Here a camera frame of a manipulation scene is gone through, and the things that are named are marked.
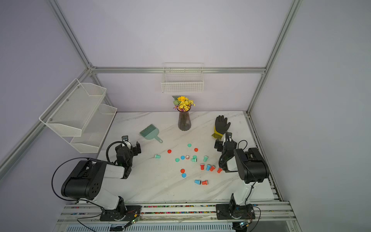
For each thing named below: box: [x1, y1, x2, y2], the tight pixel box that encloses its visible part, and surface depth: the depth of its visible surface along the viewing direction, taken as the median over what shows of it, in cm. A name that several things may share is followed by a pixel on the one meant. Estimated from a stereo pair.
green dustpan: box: [139, 123, 164, 144], surface depth 110 cm
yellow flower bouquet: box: [171, 95, 196, 113], surface depth 95 cm
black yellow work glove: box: [211, 115, 231, 140], surface depth 112 cm
